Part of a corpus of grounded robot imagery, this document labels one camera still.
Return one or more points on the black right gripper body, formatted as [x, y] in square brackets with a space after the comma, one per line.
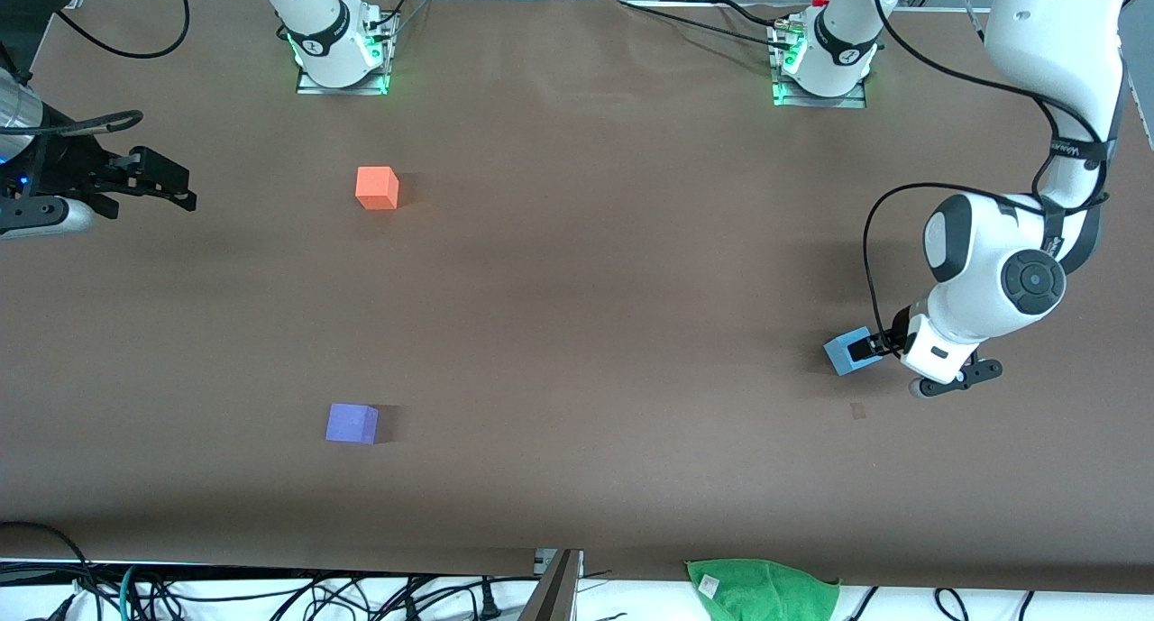
[74, 172]

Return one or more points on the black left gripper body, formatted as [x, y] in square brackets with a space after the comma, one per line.
[894, 334]

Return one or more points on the light blue foam block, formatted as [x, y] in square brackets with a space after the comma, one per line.
[838, 355]

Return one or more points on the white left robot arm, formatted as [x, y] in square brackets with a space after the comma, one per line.
[983, 269]

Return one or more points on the orange foam block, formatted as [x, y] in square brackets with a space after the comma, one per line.
[377, 188]

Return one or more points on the purple foam block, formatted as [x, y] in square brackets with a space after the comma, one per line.
[351, 424]

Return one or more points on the green microfibre cloth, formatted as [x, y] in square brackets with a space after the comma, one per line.
[766, 592]

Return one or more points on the white cloth label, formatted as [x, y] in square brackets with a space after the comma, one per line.
[709, 586]

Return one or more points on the black power plug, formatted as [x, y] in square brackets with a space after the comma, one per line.
[491, 601]

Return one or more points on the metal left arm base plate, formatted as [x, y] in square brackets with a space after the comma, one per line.
[856, 101]

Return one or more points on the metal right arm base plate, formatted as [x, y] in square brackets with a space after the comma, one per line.
[379, 73]

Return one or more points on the grey metal bracket post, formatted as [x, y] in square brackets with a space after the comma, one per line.
[554, 594]

